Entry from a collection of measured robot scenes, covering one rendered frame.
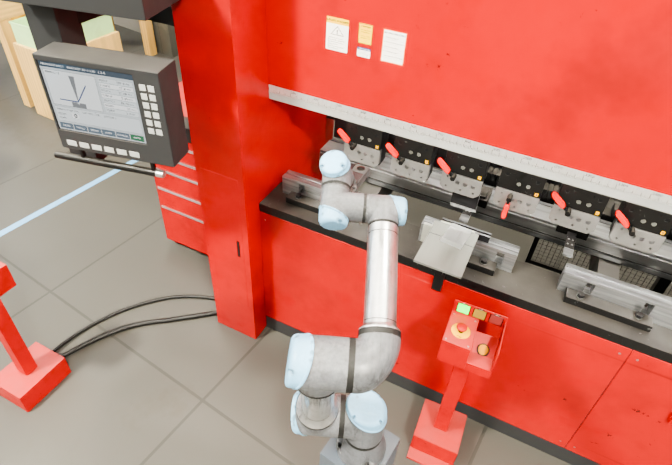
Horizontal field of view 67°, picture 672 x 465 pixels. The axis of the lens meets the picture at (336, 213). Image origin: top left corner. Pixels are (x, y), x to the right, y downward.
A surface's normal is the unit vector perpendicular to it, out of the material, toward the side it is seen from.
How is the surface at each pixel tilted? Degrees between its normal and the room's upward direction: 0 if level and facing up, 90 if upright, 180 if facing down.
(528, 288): 0
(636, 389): 90
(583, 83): 90
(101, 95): 90
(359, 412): 8
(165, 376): 0
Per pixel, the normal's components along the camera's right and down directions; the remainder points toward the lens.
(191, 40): -0.44, 0.55
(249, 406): 0.05, -0.77
